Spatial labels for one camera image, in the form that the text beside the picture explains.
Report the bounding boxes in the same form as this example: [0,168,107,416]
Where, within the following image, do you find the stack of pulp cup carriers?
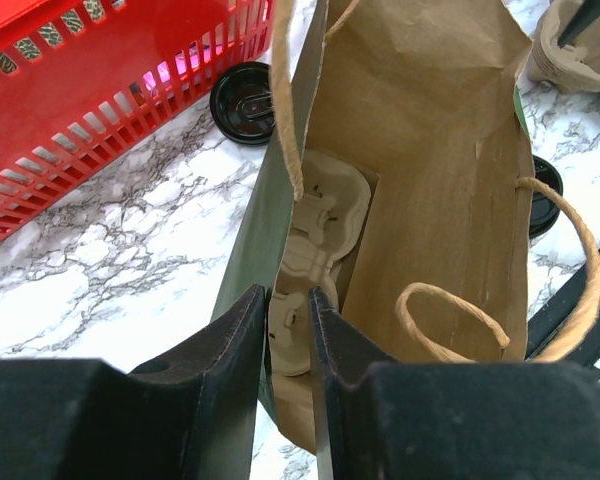
[527,0,600,94]

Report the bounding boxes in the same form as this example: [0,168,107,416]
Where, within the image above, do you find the brown pulp cup carrier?
[268,150,372,376]

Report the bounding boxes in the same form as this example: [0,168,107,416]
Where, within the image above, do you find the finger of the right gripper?
[557,0,600,48]

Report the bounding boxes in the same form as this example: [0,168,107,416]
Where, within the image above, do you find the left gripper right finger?
[309,288,600,479]

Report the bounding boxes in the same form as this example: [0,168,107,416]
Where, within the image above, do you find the stack of black cup lids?
[209,61,275,146]

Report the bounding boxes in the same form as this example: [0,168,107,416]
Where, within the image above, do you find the red plastic shopping basket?
[0,1,274,242]

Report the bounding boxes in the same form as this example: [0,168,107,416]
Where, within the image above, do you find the black cup lid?
[529,155,563,240]

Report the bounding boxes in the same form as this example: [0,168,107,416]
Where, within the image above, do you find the green kraft paper bag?
[210,0,600,454]

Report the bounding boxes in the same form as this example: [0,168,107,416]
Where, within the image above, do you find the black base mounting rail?
[526,266,600,383]

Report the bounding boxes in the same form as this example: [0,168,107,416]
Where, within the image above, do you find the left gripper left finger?
[0,285,266,479]

